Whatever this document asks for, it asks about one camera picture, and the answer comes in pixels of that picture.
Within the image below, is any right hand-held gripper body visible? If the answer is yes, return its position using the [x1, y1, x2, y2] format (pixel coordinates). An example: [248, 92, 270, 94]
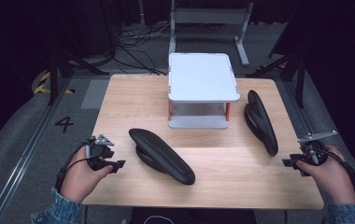
[296, 130, 338, 166]

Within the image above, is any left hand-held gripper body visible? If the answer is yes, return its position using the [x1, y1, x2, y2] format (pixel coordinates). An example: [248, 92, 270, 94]
[85, 133, 116, 172]

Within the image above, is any black shoe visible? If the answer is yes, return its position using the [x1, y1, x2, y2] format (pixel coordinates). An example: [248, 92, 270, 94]
[128, 127, 196, 186]
[243, 89, 279, 158]

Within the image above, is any white two-tier shoe rack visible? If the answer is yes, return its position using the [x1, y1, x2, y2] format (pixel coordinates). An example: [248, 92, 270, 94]
[167, 52, 241, 131]

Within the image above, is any person's left hand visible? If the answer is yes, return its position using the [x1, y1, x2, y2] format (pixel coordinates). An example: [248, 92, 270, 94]
[61, 148, 114, 203]

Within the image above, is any person's right hand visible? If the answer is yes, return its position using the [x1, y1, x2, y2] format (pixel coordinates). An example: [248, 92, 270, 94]
[296, 144, 355, 204]

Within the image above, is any yellow black hazard tape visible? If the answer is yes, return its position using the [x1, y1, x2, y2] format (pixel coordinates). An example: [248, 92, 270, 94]
[33, 71, 76, 95]

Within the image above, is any black metal stand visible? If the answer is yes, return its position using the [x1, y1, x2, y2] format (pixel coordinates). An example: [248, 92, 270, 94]
[246, 50, 307, 109]
[48, 49, 110, 106]

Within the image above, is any person's dark lap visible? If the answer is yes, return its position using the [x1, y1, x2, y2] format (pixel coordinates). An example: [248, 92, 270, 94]
[128, 207, 258, 224]

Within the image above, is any left hand-held gripper black cable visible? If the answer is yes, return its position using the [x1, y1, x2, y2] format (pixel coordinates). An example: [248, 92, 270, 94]
[54, 141, 90, 192]

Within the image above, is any hand-held gripper black cable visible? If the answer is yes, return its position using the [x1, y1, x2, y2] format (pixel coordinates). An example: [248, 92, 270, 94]
[317, 148, 355, 195]
[54, 141, 90, 192]

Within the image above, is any right hand-held gripper black cable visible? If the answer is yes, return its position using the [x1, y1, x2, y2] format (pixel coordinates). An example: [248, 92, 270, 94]
[317, 148, 355, 195]

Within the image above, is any grey floor rail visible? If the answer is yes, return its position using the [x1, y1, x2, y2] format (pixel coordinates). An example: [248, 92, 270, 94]
[282, 79, 355, 224]
[0, 77, 71, 224]

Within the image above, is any thin white cable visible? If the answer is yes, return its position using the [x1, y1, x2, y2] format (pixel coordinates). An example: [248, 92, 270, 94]
[142, 214, 176, 224]

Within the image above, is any black floor cable bundle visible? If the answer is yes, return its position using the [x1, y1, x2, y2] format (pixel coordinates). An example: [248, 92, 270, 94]
[115, 21, 174, 77]

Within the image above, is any grey metal stand frame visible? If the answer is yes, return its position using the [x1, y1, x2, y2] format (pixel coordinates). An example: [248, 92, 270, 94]
[168, 0, 254, 67]

